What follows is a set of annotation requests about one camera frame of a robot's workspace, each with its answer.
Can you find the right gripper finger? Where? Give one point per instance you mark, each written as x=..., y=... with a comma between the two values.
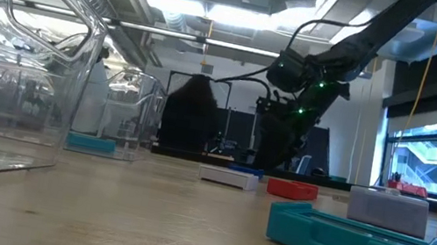
x=269, y=153

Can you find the blue digital clock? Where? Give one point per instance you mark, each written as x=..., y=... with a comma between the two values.
x=246, y=170

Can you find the red digital clock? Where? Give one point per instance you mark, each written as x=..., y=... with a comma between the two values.
x=291, y=191

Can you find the white digital clock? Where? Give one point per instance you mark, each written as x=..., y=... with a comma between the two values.
x=227, y=178

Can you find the lavender power adapter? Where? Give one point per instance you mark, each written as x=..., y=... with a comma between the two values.
x=386, y=213

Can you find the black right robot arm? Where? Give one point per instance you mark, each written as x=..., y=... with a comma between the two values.
x=375, y=37

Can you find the white chair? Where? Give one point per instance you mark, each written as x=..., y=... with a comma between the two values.
x=305, y=164

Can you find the black curtain panel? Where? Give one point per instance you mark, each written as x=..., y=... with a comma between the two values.
x=321, y=148

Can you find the cluttered work table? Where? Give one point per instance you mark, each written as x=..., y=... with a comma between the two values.
x=225, y=146

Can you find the green storage bin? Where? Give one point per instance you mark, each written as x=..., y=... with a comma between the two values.
x=338, y=178

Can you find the ceiling tube light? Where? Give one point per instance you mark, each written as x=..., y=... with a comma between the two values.
x=244, y=48
x=158, y=31

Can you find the person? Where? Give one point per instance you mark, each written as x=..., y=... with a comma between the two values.
x=189, y=113

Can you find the red object by window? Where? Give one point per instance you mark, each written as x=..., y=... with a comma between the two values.
x=412, y=189

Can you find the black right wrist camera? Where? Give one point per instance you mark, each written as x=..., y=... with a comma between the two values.
x=287, y=69

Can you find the grey wall speaker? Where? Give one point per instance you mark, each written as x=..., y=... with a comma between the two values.
x=207, y=69

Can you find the silver ceiling duct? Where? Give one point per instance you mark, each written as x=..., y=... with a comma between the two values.
x=336, y=4

